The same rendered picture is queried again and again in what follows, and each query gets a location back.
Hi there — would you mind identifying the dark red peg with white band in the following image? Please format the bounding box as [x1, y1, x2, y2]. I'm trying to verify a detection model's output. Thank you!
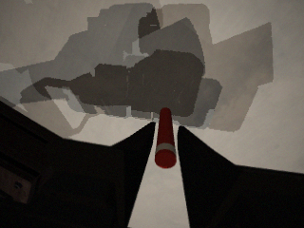
[155, 107, 177, 168]

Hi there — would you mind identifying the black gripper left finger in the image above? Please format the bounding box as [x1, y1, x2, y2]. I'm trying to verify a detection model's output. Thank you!
[45, 122, 156, 227]

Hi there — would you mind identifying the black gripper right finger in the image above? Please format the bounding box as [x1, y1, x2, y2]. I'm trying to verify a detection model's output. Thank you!
[178, 125, 304, 228]

